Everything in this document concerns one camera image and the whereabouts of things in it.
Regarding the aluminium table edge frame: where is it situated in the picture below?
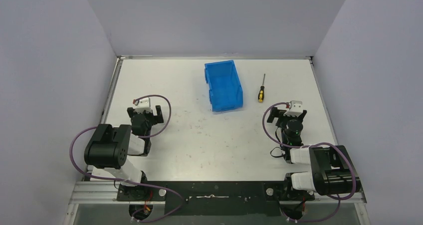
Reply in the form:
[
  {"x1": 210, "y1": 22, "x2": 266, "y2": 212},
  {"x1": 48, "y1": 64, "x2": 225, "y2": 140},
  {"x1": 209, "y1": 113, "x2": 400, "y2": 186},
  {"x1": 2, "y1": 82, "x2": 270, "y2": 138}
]
[{"x1": 99, "y1": 55, "x2": 348, "y2": 171}]

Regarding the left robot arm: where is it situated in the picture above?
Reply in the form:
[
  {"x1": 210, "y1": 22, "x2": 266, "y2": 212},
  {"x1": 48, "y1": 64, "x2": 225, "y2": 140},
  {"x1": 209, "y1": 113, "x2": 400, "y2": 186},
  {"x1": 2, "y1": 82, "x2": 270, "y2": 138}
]
[{"x1": 84, "y1": 105, "x2": 164, "y2": 201}]

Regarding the black yellow screwdriver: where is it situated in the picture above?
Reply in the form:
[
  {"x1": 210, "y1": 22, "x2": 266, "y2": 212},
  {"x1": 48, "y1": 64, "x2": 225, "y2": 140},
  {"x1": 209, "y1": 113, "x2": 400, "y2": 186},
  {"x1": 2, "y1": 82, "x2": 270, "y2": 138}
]
[{"x1": 257, "y1": 74, "x2": 266, "y2": 103}]

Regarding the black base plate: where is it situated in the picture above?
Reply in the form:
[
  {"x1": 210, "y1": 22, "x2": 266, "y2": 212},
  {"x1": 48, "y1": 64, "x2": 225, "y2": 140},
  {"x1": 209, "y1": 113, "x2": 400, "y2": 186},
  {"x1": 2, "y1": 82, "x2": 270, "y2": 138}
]
[{"x1": 116, "y1": 181, "x2": 315, "y2": 217}]

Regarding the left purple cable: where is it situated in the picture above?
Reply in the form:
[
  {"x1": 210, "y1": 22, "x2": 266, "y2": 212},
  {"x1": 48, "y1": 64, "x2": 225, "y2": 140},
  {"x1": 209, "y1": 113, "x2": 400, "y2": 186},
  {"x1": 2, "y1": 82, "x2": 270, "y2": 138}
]
[{"x1": 69, "y1": 94, "x2": 185, "y2": 224}]

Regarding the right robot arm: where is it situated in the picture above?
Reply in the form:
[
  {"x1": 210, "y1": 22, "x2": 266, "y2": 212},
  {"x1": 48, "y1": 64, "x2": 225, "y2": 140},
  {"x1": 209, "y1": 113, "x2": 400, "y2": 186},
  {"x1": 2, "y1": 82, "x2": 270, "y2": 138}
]
[{"x1": 263, "y1": 105, "x2": 362, "y2": 200}]

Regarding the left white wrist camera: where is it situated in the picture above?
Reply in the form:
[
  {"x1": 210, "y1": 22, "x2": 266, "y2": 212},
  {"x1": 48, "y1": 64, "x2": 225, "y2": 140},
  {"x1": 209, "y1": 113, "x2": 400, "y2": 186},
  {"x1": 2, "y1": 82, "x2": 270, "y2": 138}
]
[{"x1": 133, "y1": 97, "x2": 152, "y2": 114}]

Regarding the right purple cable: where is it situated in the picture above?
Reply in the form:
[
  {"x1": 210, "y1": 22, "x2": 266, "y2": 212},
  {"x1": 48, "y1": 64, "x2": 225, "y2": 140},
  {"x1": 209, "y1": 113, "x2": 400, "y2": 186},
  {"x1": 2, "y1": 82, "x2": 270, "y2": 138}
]
[{"x1": 262, "y1": 102, "x2": 359, "y2": 224}]

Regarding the purple cable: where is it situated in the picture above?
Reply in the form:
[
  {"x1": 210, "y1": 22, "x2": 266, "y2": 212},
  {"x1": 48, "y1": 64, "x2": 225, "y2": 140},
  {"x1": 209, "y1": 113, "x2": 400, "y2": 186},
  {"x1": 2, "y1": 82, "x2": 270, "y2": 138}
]
[
  {"x1": 69, "y1": 94, "x2": 185, "y2": 224},
  {"x1": 262, "y1": 102, "x2": 359, "y2": 224}
]

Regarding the blue plastic bin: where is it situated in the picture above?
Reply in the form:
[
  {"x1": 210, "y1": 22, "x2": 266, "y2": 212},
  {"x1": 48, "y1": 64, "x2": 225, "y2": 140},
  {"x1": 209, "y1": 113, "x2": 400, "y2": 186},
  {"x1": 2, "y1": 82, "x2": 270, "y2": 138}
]
[{"x1": 205, "y1": 60, "x2": 243, "y2": 112}]

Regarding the aluminium front rail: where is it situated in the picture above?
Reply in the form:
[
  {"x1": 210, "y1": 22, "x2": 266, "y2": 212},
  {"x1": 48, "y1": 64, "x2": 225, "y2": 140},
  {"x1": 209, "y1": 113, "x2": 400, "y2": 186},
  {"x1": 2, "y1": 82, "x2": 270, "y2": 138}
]
[{"x1": 69, "y1": 181, "x2": 367, "y2": 205}]

